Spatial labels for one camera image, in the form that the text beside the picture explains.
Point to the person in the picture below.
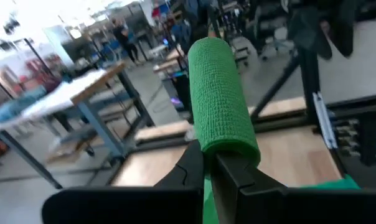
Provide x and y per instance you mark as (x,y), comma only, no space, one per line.
(124,37)

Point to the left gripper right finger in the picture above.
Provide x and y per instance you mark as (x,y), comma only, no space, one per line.
(234,177)

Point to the wooden workbench blue legs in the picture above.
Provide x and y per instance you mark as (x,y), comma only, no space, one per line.
(91,84)

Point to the silver metal bracket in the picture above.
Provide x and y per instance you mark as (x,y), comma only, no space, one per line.
(325,124)

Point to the grass green elastic bandage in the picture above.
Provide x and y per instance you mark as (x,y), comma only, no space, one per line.
(219,99)

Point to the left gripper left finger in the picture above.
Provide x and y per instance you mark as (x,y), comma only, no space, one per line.
(189,168)

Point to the black office chair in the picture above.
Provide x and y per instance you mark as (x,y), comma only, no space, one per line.
(275,34)

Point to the black electronics box blue labels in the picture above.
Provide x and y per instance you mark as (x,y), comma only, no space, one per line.
(368,140)

